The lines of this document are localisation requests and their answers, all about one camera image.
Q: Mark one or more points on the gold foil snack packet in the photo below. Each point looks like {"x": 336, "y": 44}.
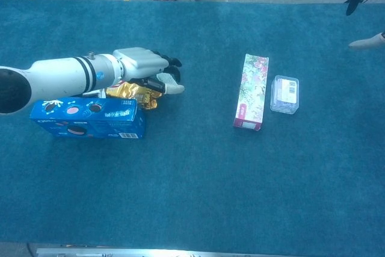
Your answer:
{"x": 132, "y": 91}

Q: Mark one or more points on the aluminium rail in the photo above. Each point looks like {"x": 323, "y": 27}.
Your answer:
{"x": 150, "y": 252}

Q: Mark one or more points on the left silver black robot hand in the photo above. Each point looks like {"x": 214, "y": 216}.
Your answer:
{"x": 141, "y": 61}

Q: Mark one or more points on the teal felt table cover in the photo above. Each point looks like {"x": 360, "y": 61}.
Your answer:
{"x": 210, "y": 178}

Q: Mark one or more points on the long floral print box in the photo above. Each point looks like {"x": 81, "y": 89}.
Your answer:
{"x": 252, "y": 94}

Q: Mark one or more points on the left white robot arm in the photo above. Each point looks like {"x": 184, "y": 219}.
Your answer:
{"x": 60, "y": 79}

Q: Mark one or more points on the clear plastic box purple contents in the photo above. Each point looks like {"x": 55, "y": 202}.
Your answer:
{"x": 285, "y": 94}

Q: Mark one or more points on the blue Oreo cookie box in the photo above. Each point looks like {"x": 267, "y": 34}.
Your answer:
{"x": 90, "y": 118}

